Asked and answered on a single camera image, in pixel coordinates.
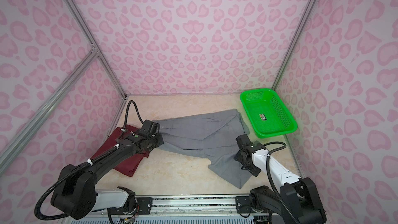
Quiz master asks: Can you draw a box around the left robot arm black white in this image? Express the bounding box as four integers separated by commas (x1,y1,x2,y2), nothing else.
34,120,163,221

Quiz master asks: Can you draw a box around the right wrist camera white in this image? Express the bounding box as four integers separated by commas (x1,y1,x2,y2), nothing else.
236,134,253,150

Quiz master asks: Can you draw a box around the right rear aluminium frame post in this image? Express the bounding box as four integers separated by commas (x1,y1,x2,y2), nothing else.
271,0,319,91

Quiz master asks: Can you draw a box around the grey long sleeve shirt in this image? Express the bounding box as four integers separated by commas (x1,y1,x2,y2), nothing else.
156,109,252,189

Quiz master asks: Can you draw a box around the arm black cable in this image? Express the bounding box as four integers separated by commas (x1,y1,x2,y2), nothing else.
122,100,145,131
262,141,301,224

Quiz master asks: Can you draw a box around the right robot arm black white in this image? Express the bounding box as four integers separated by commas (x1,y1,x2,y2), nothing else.
234,136,327,224

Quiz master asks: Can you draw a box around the maroon long sleeve shirt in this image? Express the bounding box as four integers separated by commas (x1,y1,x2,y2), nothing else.
91,127,150,177

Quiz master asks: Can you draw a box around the left rear aluminium frame post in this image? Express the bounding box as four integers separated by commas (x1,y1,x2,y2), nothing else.
63,0,127,99

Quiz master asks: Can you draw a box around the aluminium frame post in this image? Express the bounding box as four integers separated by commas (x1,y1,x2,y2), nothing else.
271,0,319,91
63,0,127,99

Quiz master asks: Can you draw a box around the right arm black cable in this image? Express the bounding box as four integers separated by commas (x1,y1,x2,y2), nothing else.
262,141,301,224

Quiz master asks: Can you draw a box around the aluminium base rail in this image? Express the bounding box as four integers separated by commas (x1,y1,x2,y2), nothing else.
58,194,268,224

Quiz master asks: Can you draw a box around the left aluminium frame diagonal strut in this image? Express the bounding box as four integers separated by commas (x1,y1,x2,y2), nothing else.
1,49,97,175

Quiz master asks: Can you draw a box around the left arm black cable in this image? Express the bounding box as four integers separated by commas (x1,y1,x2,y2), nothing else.
122,100,145,131

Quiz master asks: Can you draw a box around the green plastic basket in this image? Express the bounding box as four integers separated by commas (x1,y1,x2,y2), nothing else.
240,88,297,139

